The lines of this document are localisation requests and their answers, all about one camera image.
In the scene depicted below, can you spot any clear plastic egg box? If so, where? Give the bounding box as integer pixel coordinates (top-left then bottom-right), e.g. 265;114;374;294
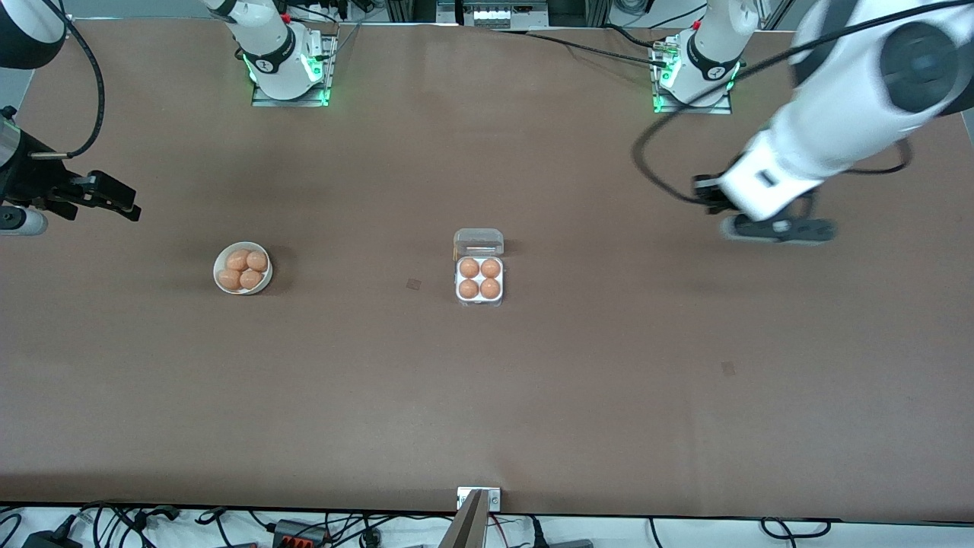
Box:
454;228;505;307

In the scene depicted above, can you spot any black box with orange connectors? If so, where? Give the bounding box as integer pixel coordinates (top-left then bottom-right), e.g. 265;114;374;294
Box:
272;519;333;548

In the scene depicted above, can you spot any white round bowl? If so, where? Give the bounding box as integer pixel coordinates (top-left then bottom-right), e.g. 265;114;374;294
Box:
213;241;273;295

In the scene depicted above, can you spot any grey power strip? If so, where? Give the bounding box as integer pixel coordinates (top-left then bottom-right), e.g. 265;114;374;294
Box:
438;0;550;30

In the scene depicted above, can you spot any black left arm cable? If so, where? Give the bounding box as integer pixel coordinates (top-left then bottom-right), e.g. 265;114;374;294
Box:
631;0;974;208

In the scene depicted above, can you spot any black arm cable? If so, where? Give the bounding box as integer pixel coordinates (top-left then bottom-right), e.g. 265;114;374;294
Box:
631;0;974;208
30;15;106;160

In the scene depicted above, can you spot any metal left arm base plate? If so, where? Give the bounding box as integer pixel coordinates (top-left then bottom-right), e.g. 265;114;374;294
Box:
652;34;734;116

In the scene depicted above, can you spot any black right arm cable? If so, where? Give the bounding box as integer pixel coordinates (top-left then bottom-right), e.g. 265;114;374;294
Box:
30;15;106;160

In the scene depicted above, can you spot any black cable across table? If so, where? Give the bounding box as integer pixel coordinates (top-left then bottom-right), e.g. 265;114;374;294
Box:
495;27;675;69

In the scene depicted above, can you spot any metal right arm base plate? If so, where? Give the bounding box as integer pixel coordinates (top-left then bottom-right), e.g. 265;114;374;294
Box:
251;30;337;108

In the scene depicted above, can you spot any black tangled cable bundle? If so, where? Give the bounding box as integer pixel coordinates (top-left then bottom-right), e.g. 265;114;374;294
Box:
76;501;180;535

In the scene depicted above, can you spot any black looped cable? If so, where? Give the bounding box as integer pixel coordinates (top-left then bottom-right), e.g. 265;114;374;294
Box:
761;517;832;538

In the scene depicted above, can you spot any grey camera post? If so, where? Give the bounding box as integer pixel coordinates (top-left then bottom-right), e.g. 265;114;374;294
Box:
440;489;488;548

